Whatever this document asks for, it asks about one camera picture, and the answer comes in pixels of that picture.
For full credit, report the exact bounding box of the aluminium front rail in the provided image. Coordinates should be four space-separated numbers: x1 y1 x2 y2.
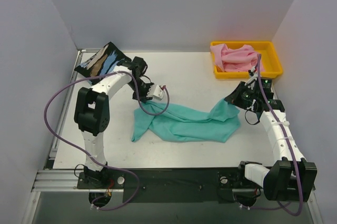
31 168 316 192

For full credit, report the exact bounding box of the yellow plastic tray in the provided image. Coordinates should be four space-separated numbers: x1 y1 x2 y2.
210 41 283 79

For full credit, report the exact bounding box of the teal t shirt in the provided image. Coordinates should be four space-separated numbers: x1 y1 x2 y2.
131 100 241 143

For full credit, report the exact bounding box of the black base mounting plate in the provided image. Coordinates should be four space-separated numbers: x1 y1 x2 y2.
77 168 262 206

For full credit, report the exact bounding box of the folded black printed t shirt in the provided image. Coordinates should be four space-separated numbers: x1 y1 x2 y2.
75 42 131 77

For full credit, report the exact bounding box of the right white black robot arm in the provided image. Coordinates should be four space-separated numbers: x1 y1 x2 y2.
225 79 318 202

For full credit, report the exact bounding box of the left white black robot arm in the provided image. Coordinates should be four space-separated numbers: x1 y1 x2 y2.
74 57 164 188

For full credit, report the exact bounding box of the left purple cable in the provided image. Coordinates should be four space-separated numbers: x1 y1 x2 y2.
43 72 171 211

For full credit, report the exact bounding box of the pink t shirt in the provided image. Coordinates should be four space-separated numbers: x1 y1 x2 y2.
210 44 258 72

